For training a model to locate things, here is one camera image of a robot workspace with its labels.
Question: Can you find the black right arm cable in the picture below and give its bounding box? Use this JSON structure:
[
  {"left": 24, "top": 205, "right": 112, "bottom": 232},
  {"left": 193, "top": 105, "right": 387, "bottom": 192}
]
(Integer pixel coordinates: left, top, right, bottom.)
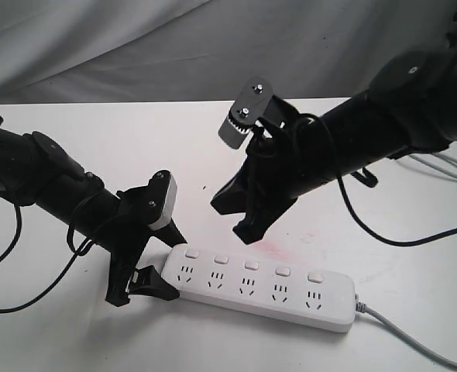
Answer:
[{"left": 251, "top": 112, "right": 457, "bottom": 246}]

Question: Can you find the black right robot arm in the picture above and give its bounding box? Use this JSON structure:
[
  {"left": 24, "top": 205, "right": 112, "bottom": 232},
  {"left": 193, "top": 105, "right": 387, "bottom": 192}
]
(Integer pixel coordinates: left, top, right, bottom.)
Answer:
[{"left": 211, "top": 14, "right": 457, "bottom": 244}]

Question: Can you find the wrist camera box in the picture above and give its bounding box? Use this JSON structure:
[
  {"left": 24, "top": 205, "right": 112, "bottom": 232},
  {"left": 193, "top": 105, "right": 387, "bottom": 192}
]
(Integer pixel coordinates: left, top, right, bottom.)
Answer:
[
  {"left": 218, "top": 77, "right": 273, "bottom": 150},
  {"left": 146, "top": 170, "right": 177, "bottom": 231}
]

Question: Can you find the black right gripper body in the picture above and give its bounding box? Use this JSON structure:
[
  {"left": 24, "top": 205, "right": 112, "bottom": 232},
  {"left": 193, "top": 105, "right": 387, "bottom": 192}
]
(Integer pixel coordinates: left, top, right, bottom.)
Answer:
[{"left": 246, "top": 96, "right": 321, "bottom": 217}]

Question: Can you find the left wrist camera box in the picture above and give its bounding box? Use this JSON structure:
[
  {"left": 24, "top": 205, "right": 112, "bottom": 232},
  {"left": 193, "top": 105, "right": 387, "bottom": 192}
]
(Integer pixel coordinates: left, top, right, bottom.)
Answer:
[{"left": 146, "top": 170, "right": 177, "bottom": 231}]

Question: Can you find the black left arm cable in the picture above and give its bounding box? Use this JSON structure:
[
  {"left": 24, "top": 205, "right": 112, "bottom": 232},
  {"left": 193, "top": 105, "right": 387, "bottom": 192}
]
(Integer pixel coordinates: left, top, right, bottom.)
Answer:
[{"left": 0, "top": 189, "right": 121, "bottom": 313}]

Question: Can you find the grey backdrop cloth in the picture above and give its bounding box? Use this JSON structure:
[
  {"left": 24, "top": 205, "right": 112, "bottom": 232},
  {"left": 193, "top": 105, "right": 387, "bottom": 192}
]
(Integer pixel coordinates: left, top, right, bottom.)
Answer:
[{"left": 0, "top": 1, "right": 457, "bottom": 104}]

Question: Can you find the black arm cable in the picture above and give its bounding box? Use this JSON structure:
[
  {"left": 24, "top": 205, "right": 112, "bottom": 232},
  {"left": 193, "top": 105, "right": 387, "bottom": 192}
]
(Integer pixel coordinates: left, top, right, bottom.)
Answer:
[
  {"left": 0, "top": 189, "right": 121, "bottom": 313},
  {"left": 251, "top": 112, "right": 457, "bottom": 246}
]

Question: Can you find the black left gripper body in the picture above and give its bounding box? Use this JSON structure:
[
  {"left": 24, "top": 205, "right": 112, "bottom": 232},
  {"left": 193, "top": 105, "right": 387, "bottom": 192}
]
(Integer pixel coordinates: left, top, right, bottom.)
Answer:
[{"left": 105, "top": 184, "right": 158, "bottom": 307}]

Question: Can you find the white five-socket power strip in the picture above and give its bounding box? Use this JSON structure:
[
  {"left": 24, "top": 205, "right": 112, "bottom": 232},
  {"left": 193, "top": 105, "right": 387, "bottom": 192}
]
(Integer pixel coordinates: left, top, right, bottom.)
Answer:
[{"left": 161, "top": 244, "right": 356, "bottom": 333}]

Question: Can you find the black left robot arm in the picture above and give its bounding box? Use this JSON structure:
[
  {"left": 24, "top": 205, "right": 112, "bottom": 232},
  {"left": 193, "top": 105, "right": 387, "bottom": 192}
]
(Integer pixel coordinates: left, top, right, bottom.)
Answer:
[{"left": 0, "top": 116, "right": 186, "bottom": 307}]

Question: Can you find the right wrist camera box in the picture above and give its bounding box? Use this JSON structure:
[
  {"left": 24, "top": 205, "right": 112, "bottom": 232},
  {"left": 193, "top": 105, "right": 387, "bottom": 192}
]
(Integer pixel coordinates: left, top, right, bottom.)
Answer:
[{"left": 218, "top": 77, "right": 273, "bottom": 150}]

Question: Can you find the grey power cable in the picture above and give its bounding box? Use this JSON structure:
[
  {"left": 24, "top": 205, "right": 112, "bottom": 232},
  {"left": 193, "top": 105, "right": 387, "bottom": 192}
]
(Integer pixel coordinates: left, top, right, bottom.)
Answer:
[{"left": 354, "top": 150, "right": 457, "bottom": 372}]

